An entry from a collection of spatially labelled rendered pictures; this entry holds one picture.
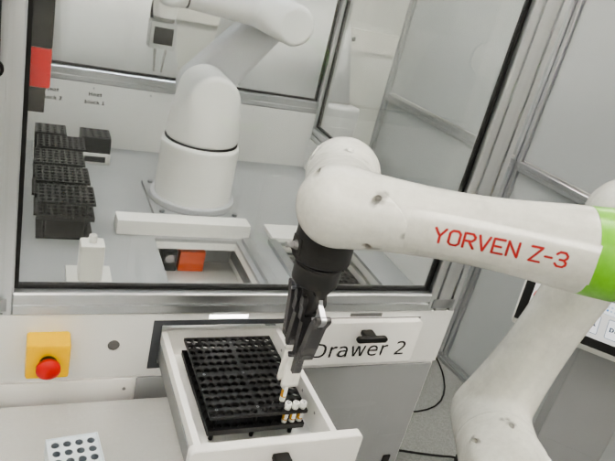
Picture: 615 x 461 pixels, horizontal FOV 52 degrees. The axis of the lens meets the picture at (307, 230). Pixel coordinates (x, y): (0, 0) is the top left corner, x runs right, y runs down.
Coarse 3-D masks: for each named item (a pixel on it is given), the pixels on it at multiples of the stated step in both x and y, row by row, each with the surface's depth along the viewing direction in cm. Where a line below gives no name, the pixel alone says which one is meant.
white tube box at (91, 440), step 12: (96, 432) 108; (48, 444) 104; (60, 444) 104; (72, 444) 105; (84, 444) 105; (96, 444) 106; (48, 456) 101; (60, 456) 102; (72, 456) 102; (84, 456) 103; (96, 456) 104
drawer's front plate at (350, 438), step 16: (320, 432) 102; (336, 432) 103; (352, 432) 104; (192, 448) 92; (208, 448) 93; (224, 448) 94; (240, 448) 95; (256, 448) 96; (272, 448) 97; (288, 448) 98; (304, 448) 100; (320, 448) 101; (336, 448) 103; (352, 448) 104
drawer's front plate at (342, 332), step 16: (336, 320) 134; (352, 320) 136; (368, 320) 138; (384, 320) 139; (400, 320) 141; (416, 320) 143; (336, 336) 135; (352, 336) 137; (400, 336) 142; (416, 336) 144; (320, 352) 136; (336, 352) 137; (384, 352) 143; (400, 352) 145
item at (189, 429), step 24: (168, 336) 124; (192, 336) 126; (216, 336) 128; (240, 336) 130; (168, 360) 115; (168, 384) 113; (192, 408) 113; (312, 408) 114; (192, 432) 100; (264, 432) 112; (312, 432) 114
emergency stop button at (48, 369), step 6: (42, 360) 107; (48, 360) 107; (54, 360) 108; (42, 366) 107; (48, 366) 107; (54, 366) 107; (36, 372) 107; (42, 372) 107; (48, 372) 107; (54, 372) 108; (42, 378) 107; (48, 378) 108
